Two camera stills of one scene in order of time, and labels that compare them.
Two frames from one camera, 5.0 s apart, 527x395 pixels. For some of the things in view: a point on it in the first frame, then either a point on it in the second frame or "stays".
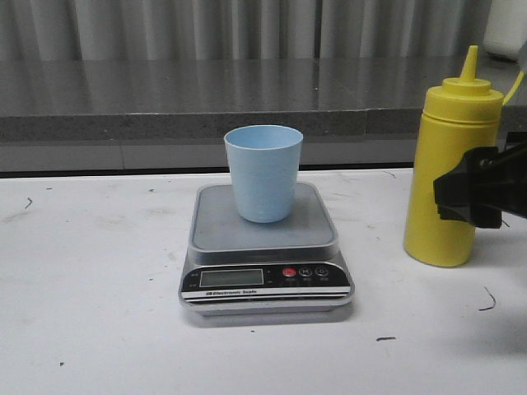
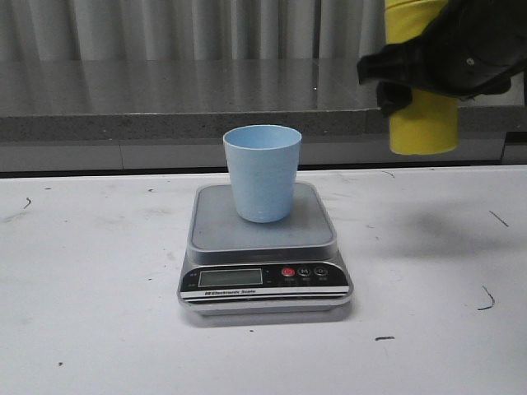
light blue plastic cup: x=263 y=161 stays
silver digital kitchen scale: x=239 y=267 stays
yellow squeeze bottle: x=459 y=114 to x=430 y=125
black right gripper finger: x=487 y=183 to x=398 y=68
